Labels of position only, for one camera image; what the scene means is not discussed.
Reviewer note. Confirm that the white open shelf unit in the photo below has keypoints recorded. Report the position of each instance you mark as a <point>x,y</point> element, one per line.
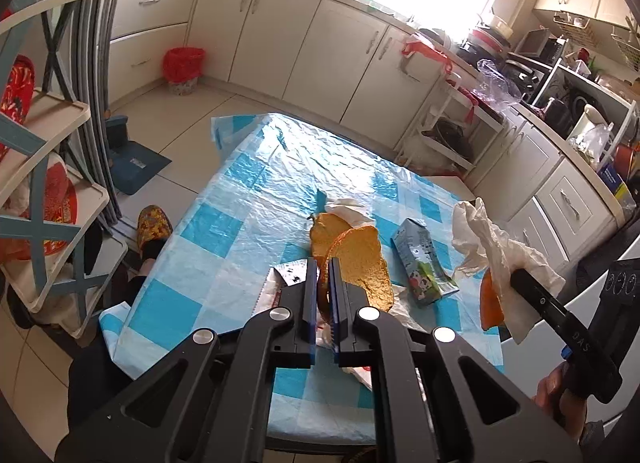
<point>607,93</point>

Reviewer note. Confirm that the white kitchen base cabinets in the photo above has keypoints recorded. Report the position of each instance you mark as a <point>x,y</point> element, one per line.
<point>325,43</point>

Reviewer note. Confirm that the red printed paper decoration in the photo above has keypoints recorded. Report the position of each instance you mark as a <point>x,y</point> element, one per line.
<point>17,88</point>
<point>57,198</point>

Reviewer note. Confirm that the blue dustpan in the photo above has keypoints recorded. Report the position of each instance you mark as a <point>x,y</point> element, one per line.
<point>135,160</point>

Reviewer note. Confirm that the white kettle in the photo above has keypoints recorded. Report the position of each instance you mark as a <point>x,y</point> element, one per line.
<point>587,125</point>

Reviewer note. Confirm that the orange peel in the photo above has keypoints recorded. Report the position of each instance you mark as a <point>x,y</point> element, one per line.
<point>362,268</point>
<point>322,238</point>
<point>491,305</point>

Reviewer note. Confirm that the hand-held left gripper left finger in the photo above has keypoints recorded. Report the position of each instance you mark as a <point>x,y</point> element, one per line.
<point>311,303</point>

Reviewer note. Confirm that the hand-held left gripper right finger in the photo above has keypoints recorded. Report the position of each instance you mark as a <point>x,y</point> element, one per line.
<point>335,308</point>

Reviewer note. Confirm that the clear plastic bag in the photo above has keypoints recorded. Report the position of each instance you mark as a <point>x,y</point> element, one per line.
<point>495,83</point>

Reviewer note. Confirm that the stack of dishes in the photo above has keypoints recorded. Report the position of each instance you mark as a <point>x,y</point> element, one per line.
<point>487,38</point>

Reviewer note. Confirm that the black frying pan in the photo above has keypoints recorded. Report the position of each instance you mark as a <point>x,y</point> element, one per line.
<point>452,138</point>

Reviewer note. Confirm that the patterned slipper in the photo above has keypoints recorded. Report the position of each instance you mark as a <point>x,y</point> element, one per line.
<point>152,230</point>

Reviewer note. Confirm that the white and blue shelf rack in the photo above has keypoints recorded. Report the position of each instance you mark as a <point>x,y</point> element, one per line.
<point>60,108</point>

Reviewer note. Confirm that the blue box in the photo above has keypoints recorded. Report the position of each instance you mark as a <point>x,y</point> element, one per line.
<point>617,188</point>

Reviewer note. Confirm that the white tissue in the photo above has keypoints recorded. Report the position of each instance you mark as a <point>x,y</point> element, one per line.
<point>350,210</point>
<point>495,248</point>

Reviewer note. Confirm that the black panel with round marks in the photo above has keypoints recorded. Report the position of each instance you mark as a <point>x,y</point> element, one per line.
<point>620,303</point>

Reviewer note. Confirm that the red plastic bag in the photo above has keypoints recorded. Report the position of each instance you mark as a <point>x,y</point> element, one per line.
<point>425,49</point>

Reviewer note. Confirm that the person's leg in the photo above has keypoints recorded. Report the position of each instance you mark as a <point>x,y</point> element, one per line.
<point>100,378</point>

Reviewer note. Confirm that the blue checked plastic tablecloth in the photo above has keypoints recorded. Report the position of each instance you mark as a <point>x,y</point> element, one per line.
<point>240,253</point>

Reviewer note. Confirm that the white drawer cabinet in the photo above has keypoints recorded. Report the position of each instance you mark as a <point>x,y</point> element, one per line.
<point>530,153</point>

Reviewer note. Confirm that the grey sliding door frame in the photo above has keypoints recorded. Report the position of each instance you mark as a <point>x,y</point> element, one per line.
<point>102,68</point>

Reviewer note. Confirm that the white low stool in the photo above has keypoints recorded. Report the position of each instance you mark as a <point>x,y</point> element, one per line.
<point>450,185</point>

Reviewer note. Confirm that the red-lined trash bin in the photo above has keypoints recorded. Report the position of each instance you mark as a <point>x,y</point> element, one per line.
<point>185,68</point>

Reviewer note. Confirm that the grey countertop appliance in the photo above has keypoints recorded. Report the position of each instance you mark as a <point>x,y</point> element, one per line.
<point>542,43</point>

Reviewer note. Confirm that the red cloth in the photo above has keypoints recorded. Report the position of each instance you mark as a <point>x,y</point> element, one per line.
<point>462,93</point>

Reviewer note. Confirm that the white pan rack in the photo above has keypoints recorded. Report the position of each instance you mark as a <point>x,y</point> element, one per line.
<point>485,115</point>

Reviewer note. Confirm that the person's right hand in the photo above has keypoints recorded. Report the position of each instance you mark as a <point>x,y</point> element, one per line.
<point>547,390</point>

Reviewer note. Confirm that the small red-printed paper sleeve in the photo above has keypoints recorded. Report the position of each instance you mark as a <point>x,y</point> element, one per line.
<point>272,293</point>

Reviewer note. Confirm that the green and white milk carton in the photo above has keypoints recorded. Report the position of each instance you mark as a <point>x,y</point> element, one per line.
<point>417,263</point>

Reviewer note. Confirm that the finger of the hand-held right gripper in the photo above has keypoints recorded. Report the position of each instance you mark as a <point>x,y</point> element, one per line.
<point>547,305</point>

